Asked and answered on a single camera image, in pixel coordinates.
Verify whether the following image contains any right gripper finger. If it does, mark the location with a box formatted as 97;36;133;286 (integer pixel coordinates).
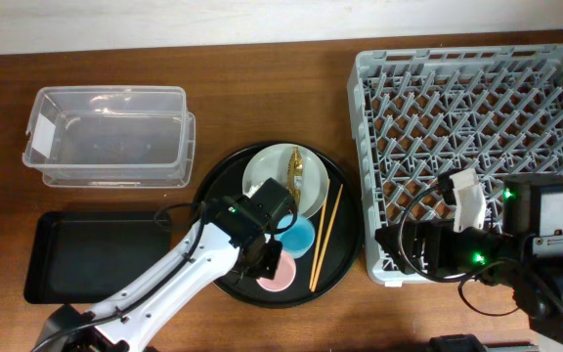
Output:
376;239;409;274
374;224;400;242

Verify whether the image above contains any pink plastic cup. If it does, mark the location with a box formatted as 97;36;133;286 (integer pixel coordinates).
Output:
256;250;296;292

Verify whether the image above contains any blue plastic cup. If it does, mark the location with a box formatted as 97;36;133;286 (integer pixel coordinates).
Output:
275;216;316;259

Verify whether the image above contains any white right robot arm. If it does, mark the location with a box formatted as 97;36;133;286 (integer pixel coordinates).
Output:
374;169;563;345

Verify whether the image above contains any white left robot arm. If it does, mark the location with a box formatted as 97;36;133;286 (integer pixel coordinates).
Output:
34;194;296;351

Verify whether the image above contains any grey dishwasher rack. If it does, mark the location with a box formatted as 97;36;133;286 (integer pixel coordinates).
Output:
347;44;563;286

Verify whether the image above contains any round black tray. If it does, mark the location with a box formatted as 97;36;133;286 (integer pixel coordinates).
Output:
194;141;365;309

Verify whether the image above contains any right wooden chopstick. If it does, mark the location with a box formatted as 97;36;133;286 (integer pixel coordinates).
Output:
310;184;344;293

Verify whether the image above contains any wooden chopstick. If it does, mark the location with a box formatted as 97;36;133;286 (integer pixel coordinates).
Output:
309;179;330;292
310;184;344;293

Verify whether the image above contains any crumpled white tissue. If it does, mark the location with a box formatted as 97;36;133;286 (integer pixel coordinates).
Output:
244;182;263;198

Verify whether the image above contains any left wooden chopstick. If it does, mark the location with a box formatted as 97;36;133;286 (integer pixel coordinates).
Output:
309;179;330;292

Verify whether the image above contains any gold snack wrapper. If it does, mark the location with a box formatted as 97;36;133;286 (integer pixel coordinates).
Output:
287;147;304;205

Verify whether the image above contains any grey plate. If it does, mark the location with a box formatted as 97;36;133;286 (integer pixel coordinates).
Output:
241;144;328;218

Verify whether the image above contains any black base device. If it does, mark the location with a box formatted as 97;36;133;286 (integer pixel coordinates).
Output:
426;334;487;352

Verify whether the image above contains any black rectangular tray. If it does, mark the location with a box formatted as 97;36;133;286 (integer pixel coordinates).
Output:
23;211;171;304

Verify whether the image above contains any clear plastic bin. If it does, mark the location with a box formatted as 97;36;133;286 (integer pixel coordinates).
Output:
22;85;196;189

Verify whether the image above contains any black cable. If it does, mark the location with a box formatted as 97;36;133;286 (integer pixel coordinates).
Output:
397;184;522;318

